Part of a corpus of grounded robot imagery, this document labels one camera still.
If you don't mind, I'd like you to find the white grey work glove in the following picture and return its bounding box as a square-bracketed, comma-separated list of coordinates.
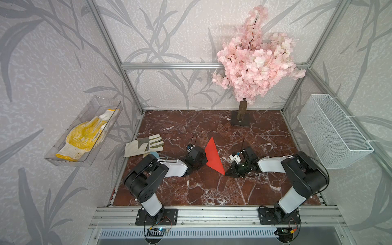
[124, 134, 164, 157]

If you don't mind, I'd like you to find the light blue straw brush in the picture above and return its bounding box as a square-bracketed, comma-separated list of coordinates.
[143, 152, 160, 158]

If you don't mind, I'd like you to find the left circuit board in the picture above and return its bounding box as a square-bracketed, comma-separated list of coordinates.
[147, 227, 171, 237]

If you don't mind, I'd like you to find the circuit board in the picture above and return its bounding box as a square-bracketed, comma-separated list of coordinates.
[275, 227, 298, 236]
[147, 227, 171, 237]

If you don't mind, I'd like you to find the aluminium frame corner post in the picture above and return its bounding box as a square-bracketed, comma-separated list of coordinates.
[86, 0, 144, 114]

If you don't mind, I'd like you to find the clear plastic wall tray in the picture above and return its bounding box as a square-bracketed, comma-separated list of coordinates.
[44, 96, 123, 167]

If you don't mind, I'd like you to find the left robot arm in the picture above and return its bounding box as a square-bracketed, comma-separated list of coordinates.
[124, 144, 208, 220]

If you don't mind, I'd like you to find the pink cherry blossom tree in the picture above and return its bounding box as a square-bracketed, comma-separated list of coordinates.
[212, 5, 306, 127]

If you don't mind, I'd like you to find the horizontal aluminium back bar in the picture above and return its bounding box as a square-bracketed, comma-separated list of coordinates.
[121, 62, 309, 70]

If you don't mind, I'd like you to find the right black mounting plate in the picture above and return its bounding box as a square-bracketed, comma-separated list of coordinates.
[257, 206, 302, 225]

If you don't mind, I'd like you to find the right circuit board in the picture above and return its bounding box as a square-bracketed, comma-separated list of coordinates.
[275, 227, 298, 236]

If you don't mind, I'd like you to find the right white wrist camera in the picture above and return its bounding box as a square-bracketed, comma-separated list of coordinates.
[229, 153, 242, 164]

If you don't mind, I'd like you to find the right aluminium corner post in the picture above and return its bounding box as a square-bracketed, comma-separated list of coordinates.
[281, 0, 351, 114]

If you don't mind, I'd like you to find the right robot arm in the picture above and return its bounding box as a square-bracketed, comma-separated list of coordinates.
[225, 147, 330, 219]

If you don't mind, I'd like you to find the black mounting plate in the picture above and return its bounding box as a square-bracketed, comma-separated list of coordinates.
[257, 206, 302, 225]
[135, 208, 178, 226]

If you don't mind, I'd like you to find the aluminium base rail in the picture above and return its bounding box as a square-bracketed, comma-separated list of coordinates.
[88, 206, 347, 229]

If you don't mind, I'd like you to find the white wire mesh basket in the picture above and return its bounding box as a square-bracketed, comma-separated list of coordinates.
[297, 94, 374, 169]

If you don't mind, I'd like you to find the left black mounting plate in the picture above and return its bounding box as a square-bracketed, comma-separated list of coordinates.
[135, 208, 178, 226]

